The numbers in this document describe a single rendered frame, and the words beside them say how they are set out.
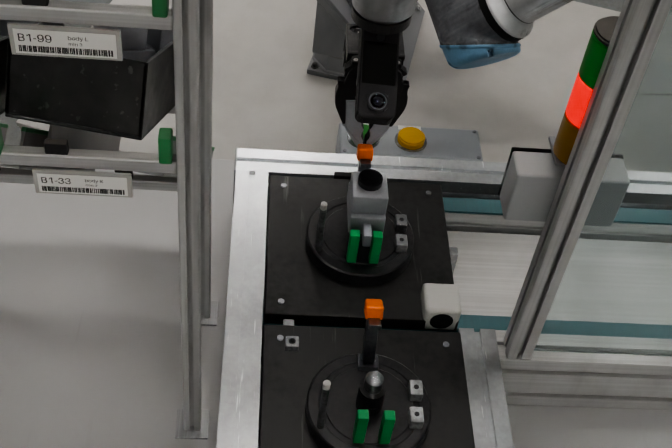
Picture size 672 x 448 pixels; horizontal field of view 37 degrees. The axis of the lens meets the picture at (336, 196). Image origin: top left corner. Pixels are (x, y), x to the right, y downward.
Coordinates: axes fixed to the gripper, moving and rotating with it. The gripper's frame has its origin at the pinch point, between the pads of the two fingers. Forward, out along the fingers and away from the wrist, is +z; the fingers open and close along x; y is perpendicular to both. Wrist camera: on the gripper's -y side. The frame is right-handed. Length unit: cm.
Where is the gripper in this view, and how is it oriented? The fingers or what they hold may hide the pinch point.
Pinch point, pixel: (363, 144)
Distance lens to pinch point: 131.5
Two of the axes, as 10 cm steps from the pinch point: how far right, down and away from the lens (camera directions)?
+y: -0.2, -7.2, 6.9
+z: -0.9, 6.9, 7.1
